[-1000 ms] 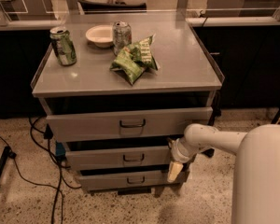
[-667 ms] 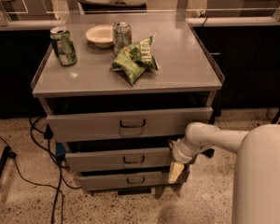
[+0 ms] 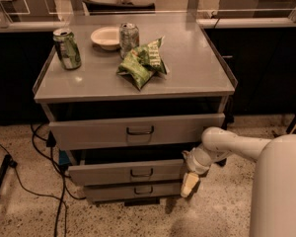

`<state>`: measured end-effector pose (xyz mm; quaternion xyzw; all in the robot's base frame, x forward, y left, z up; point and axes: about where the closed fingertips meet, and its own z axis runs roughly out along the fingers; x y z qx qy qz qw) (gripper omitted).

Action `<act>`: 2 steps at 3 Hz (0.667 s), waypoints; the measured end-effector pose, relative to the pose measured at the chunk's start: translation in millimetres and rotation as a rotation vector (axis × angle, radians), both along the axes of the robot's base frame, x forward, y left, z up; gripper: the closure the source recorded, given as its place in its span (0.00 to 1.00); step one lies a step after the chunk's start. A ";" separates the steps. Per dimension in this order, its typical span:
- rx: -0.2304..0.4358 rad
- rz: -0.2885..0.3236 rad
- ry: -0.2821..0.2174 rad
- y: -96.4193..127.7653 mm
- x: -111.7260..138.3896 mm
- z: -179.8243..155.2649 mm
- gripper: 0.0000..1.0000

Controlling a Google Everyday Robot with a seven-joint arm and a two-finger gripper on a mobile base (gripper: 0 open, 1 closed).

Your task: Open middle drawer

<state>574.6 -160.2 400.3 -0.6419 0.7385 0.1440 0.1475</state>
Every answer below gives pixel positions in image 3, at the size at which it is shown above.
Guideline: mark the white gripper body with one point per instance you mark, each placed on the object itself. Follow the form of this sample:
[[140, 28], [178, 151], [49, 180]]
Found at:
[[196, 162]]

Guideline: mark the grey drawer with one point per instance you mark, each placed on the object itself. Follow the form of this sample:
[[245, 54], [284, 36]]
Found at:
[[149, 190], [123, 132], [131, 165]]

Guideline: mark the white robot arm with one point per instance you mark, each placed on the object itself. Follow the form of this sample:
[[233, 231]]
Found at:
[[273, 205]]

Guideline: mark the grey top drawer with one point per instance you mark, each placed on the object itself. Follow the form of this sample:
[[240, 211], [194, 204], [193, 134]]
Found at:
[[123, 132]]

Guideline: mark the grey drawer cabinet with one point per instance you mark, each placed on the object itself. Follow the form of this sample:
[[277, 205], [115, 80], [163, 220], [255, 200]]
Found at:
[[198, 82]]

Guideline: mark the grey bottom drawer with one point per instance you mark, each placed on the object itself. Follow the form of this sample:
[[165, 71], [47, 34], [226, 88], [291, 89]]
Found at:
[[149, 190]]

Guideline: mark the green chip bag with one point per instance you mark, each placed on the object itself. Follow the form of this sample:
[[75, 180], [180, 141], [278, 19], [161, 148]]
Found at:
[[142, 62]]

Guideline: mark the silver green soda can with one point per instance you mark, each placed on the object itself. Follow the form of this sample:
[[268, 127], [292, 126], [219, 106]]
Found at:
[[128, 38]]

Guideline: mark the white bowl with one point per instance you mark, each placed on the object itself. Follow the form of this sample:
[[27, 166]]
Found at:
[[107, 38]]

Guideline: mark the green soda can left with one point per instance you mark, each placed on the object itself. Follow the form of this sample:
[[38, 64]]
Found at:
[[67, 49]]

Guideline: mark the black stand leg left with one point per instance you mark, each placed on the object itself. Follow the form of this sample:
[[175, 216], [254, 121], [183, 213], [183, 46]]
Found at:
[[6, 163]]

